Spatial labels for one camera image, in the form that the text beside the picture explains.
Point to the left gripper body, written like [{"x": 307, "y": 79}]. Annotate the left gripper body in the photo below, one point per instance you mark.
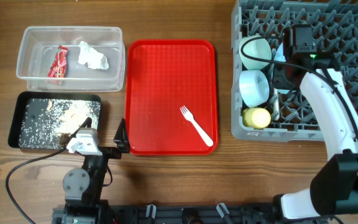
[{"x": 97, "y": 165}]

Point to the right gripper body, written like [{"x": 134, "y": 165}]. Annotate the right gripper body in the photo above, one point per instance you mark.
[{"x": 278, "y": 78}]

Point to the light blue plate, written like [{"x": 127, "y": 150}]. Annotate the light blue plate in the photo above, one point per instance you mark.
[{"x": 279, "y": 56}]

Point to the white plastic spoon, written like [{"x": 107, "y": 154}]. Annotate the white plastic spoon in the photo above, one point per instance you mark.
[{"x": 276, "y": 106}]

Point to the light blue bowl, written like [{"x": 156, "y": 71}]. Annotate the light blue bowl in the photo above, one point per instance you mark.
[{"x": 254, "y": 88}]

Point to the green bowl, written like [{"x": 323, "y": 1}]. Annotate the green bowl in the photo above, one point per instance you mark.
[{"x": 257, "y": 48}]

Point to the yellow cup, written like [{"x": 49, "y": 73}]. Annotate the yellow cup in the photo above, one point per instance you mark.
[{"x": 257, "y": 118}]

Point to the white plastic fork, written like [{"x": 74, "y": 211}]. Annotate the white plastic fork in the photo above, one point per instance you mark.
[{"x": 189, "y": 117}]

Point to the white tissue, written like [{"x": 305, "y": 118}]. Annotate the white tissue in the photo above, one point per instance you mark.
[{"x": 91, "y": 57}]

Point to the red snack wrapper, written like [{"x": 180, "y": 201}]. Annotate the red snack wrapper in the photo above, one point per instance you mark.
[{"x": 59, "y": 65}]

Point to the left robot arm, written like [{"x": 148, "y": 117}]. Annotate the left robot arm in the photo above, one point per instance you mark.
[{"x": 83, "y": 186}]

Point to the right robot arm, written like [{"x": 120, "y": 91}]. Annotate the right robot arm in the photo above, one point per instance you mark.
[{"x": 334, "y": 189}]

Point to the black food waste tray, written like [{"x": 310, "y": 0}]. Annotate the black food waste tray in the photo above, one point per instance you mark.
[{"x": 20, "y": 108}]

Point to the grey dishwasher rack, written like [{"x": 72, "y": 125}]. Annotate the grey dishwasher rack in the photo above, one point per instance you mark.
[{"x": 335, "y": 29}]

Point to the clear plastic waste bin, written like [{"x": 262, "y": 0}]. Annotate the clear plastic waste bin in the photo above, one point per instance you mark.
[{"x": 39, "y": 47}]

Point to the food scraps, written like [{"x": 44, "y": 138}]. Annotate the food scraps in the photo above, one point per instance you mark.
[{"x": 45, "y": 120}]

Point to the red serving tray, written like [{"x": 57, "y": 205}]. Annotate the red serving tray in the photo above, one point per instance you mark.
[{"x": 162, "y": 76}]

